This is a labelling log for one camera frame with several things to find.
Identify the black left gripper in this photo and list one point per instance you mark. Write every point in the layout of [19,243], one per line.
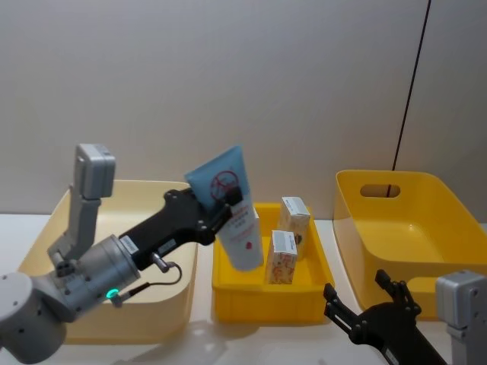
[171,224]

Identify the small yellow plastic crate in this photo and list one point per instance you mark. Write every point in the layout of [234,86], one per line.
[266,304]

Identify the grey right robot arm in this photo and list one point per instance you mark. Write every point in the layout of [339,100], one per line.
[464,300]

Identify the small cream printed carton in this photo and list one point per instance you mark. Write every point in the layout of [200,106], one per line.
[295,224]
[279,266]

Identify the blue and white cosmetic tube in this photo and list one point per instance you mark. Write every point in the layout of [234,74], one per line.
[243,243]

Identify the cream plastic bin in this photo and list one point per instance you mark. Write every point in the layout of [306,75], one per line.
[125,201]

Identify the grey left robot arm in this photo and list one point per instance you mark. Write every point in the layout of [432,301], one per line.
[95,266]

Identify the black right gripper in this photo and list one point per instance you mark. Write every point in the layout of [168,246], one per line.
[395,331]

